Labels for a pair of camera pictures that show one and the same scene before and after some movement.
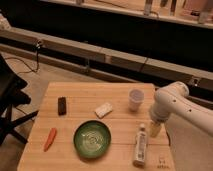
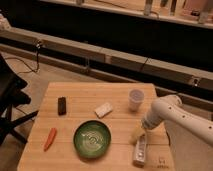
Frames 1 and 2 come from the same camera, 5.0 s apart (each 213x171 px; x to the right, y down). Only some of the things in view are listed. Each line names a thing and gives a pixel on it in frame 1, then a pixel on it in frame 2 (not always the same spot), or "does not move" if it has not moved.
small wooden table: x=95 y=126 does not move
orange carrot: x=50 y=138 does not move
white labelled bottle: x=141 y=139 does not move
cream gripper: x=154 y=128 → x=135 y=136
